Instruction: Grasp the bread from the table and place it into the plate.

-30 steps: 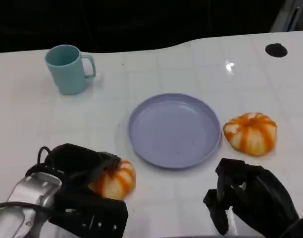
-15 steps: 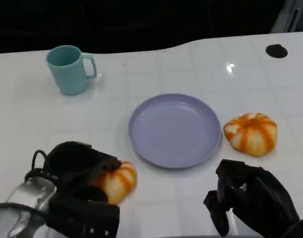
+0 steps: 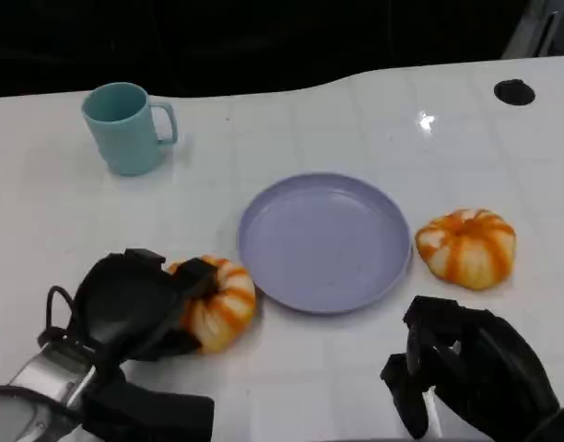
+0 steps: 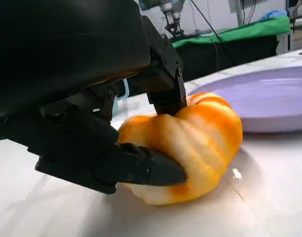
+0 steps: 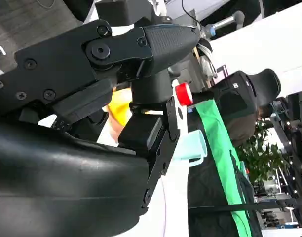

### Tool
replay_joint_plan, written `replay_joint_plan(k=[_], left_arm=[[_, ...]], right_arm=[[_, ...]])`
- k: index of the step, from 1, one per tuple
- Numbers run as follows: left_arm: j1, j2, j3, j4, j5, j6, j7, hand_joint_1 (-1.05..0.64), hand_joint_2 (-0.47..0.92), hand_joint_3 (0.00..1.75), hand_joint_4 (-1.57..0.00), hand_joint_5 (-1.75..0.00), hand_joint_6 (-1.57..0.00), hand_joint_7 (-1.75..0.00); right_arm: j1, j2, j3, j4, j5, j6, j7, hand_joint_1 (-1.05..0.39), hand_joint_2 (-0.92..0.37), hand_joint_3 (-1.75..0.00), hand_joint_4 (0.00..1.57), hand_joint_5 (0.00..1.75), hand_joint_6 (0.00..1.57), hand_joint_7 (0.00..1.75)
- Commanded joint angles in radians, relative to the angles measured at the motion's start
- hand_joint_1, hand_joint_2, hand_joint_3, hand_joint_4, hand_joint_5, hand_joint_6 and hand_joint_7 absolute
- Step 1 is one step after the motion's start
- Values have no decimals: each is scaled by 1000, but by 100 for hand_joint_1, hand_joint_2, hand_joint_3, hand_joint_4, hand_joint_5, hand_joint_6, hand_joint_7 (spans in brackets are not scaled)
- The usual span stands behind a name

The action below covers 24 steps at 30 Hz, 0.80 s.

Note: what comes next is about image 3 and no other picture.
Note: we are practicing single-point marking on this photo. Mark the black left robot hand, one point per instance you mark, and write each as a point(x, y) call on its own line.
point(125, 308)

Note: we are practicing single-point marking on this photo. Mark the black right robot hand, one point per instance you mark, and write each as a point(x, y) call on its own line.
point(494, 368)

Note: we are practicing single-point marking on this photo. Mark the orange and white bread roll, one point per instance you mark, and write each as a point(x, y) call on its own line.
point(466, 253)
point(226, 313)

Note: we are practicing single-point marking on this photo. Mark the pale green mug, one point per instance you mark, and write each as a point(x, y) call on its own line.
point(125, 143)

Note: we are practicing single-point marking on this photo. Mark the lilac plate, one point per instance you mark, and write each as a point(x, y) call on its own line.
point(323, 244)

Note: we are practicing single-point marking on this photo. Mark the black table grommet hole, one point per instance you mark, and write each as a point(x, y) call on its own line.
point(514, 92)

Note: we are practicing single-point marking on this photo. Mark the grey metal frame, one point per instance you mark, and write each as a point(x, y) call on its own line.
point(531, 27)

